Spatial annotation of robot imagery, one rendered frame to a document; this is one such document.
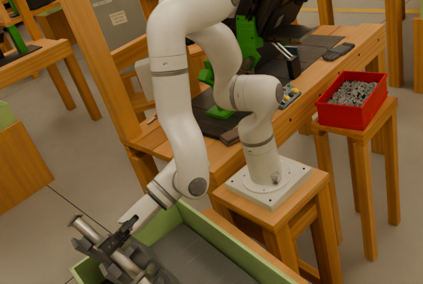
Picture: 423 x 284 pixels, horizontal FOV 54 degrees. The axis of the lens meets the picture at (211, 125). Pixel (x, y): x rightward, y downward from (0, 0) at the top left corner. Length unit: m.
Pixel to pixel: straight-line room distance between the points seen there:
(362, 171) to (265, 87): 0.85
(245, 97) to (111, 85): 0.85
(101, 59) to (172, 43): 1.01
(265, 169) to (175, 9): 0.71
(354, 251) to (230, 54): 1.55
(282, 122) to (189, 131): 1.00
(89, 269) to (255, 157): 0.66
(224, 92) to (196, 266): 0.56
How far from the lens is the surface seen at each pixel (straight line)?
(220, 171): 1.68
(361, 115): 1.85
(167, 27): 0.98
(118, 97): 2.03
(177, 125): 0.99
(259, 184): 1.54
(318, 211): 1.67
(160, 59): 0.98
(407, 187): 2.83
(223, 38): 1.18
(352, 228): 2.58
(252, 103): 1.32
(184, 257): 1.45
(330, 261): 1.88
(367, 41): 2.52
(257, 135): 1.40
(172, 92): 0.99
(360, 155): 1.95
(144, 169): 2.21
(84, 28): 1.91
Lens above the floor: 1.87
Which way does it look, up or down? 30 degrees down
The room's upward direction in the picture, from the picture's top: 17 degrees counter-clockwise
